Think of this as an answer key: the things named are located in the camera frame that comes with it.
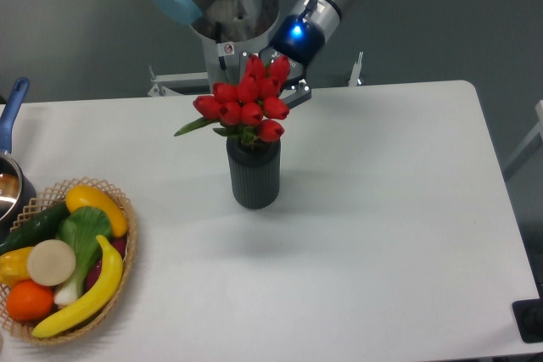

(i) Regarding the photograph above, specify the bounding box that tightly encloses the orange fruit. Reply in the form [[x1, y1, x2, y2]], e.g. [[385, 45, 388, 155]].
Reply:
[[6, 280, 53, 321]]

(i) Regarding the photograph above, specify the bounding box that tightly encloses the green cucumber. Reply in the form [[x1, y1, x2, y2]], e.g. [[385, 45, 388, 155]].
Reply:
[[1, 202, 70, 254]]

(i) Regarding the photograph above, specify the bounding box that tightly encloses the green bok choy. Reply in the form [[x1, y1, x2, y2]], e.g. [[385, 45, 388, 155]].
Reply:
[[54, 206, 112, 308]]

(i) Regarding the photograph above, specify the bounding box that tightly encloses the yellow bell pepper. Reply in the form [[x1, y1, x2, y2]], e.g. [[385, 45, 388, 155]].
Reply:
[[1, 247, 33, 287]]

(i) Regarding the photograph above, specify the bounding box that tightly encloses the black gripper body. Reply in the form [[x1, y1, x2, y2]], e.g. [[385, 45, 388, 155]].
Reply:
[[259, 15, 325, 82]]

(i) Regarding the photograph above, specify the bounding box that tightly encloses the black device at table edge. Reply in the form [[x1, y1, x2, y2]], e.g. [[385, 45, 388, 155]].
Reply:
[[512, 298, 542, 343]]

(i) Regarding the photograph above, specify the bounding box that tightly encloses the dark grey ribbed vase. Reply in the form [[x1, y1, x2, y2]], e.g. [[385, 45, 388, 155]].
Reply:
[[226, 139, 281, 209]]

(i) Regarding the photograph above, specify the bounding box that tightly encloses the blue handled saucepan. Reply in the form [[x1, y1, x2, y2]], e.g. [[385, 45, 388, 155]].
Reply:
[[1, 77, 36, 242]]

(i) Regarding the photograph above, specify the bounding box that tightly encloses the white frame at right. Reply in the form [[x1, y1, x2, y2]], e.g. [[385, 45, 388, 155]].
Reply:
[[502, 100, 542, 182]]

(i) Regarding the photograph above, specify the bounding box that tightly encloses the beige round disc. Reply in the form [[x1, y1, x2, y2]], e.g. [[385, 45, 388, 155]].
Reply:
[[26, 239, 76, 287]]

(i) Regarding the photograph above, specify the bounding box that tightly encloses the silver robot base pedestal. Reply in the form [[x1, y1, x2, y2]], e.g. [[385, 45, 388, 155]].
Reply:
[[146, 0, 366, 97]]

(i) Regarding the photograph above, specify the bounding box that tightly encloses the woven wicker basket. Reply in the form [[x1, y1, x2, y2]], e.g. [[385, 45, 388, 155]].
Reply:
[[1, 177, 137, 346]]

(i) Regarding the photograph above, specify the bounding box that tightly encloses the purple eggplant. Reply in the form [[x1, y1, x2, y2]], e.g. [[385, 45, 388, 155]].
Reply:
[[85, 237, 126, 292]]

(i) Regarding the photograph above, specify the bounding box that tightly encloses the yellow squash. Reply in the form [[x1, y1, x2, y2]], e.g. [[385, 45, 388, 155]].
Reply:
[[64, 185, 128, 238]]

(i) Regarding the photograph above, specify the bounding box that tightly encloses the yellow banana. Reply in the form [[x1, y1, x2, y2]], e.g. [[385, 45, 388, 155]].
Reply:
[[31, 235, 123, 339]]

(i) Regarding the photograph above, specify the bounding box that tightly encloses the red tulip bouquet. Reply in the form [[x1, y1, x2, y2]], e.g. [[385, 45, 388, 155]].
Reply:
[[175, 55, 290, 149]]

